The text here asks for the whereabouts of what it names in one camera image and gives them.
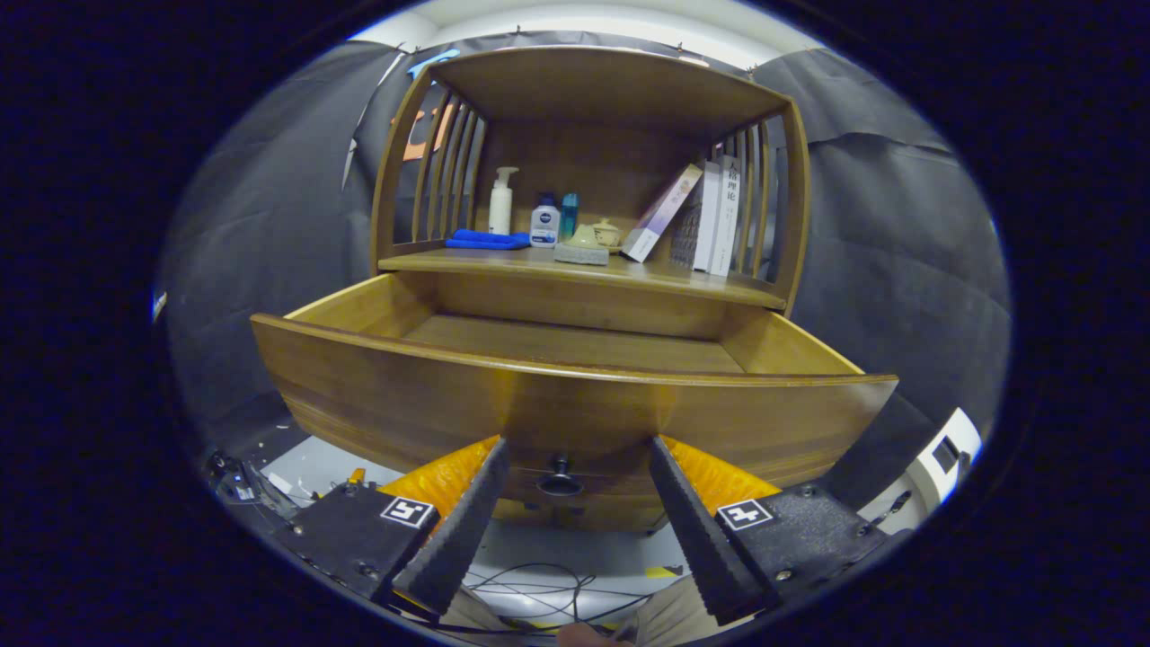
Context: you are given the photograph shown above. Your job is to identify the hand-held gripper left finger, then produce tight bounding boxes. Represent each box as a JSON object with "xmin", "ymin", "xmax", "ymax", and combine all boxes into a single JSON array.
[{"xmin": 268, "ymin": 435, "xmax": 511, "ymax": 619}]

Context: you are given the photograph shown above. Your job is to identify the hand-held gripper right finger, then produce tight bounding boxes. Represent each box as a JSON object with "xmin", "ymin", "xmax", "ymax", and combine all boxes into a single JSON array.
[{"xmin": 649, "ymin": 435, "xmax": 901, "ymax": 627}]

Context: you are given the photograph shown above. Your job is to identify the dark round drawer knob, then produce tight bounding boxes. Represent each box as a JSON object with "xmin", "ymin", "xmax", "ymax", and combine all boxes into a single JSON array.
[{"xmin": 536, "ymin": 456, "xmax": 585, "ymax": 497}]

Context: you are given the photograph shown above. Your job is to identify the wooden drawer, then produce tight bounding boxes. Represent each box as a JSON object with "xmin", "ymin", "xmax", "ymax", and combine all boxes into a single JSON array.
[{"xmin": 250, "ymin": 272, "xmax": 899, "ymax": 504}]

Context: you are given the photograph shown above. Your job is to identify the pale green handled sponge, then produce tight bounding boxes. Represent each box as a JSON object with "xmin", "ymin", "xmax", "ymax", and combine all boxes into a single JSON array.
[{"xmin": 553, "ymin": 224, "xmax": 611, "ymax": 267}]

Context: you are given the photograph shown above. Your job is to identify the wooden cabinet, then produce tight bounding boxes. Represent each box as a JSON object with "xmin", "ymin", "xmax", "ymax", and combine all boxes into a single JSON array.
[{"xmin": 370, "ymin": 47, "xmax": 811, "ymax": 533}]

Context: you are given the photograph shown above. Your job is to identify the person's right leg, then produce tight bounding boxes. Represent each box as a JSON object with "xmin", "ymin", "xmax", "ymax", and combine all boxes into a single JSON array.
[{"xmin": 629, "ymin": 575, "xmax": 720, "ymax": 646}]

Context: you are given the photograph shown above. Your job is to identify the black floor equipment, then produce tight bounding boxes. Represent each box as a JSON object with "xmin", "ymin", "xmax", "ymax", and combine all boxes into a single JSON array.
[{"xmin": 205, "ymin": 449, "xmax": 302, "ymax": 522}]

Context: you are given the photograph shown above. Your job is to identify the blue cloth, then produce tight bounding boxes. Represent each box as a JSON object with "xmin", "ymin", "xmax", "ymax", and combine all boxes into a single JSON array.
[{"xmin": 445, "ymin": 229, "xmax": 532, "ymax": 251}]

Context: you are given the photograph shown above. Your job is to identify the patterned cover book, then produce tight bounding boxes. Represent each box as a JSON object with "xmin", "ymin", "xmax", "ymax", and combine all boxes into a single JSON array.
[{"xmin": 669, "ymin": 162, "xmax": 722, "ymax": 272}]

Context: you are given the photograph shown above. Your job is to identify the small white blue-capped bottle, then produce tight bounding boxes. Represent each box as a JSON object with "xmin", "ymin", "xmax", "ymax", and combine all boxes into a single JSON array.
[{"xmin": 529, "ymin": 193, "xmax": 561, "ymax": 249}]

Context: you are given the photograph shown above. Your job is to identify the white pump bottle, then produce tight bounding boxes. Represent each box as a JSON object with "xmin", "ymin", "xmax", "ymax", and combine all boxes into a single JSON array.
[{"xmin": 488, "ymin": 166, "xmax": 520, "ymax": 236}]

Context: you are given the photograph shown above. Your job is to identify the purple white book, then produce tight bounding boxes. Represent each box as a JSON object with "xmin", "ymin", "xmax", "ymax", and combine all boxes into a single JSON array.
[{"xmin": 622, "ymin": 163, "xmax": 704, "ymax": 263}]

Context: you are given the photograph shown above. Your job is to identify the black floor cables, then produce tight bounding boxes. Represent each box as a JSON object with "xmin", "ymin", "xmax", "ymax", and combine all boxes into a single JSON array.
[{"xmin": 463, "ymin": 562, "xmax": 652, "ymax": 634}]

